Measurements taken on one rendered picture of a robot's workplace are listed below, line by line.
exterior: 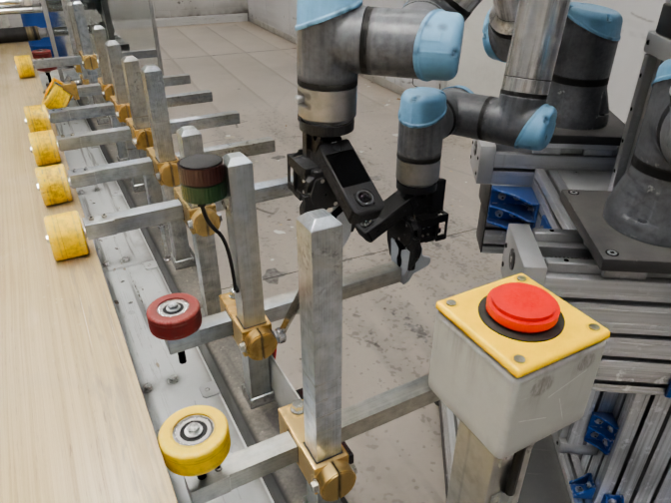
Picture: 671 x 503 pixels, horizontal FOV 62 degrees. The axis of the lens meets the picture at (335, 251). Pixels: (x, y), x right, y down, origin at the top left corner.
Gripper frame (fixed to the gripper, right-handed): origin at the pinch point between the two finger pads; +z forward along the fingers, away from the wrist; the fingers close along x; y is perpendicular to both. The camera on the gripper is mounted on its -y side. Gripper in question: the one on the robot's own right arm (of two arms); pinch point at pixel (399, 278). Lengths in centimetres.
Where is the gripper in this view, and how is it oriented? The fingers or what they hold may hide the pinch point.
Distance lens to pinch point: 107.5
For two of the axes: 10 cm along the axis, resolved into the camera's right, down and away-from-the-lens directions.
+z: 0.0, 8.6, 5.1
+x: -4.7, -4.5, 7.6
